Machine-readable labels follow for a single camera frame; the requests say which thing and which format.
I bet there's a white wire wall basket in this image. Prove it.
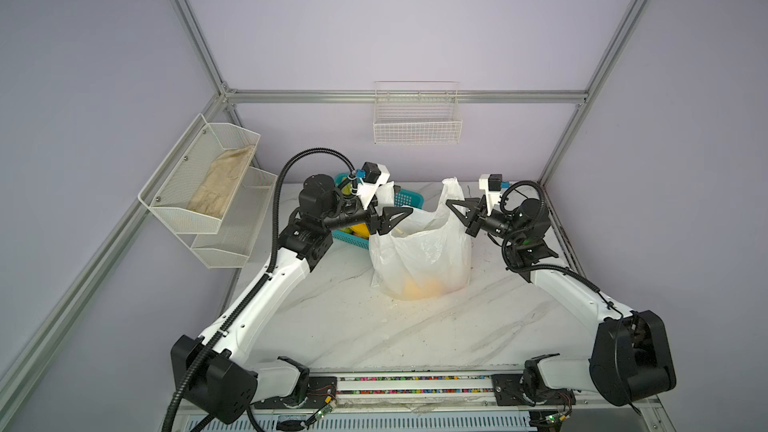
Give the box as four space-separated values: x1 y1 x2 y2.
373 81 463 145

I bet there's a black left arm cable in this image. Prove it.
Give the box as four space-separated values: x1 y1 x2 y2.
160 146 358 432

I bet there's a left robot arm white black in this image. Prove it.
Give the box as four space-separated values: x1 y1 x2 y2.
162 162 413 431

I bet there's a lower white mesh shelf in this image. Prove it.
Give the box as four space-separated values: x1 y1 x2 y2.
183 167 277 269

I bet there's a yellow fake banana bunch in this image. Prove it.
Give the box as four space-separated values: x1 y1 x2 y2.
350 223 370 240

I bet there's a white lemon print plastic bag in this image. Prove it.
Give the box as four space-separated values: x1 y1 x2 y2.
369 178 472 300

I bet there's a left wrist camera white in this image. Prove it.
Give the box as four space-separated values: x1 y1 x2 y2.
355 164 390 209

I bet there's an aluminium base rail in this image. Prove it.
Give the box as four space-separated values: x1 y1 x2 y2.
172 370 675 431

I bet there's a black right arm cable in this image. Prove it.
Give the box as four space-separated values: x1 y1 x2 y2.
497 179 625 320

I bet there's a teal plastic basket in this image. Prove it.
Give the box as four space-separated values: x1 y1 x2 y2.
332 170 424 249

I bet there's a beige cloth in shelf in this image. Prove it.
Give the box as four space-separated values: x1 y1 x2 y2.
187 145 256 219

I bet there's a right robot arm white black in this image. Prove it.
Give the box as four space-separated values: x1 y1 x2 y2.
445 174 677 407

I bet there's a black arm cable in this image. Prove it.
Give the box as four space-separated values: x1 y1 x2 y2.
160 146 358 432
497 179 625 320

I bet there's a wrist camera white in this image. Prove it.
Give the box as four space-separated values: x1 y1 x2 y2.
355 164 390 209
479 180 505 216

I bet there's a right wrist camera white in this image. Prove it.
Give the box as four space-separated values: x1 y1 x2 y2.
479 180 505 216

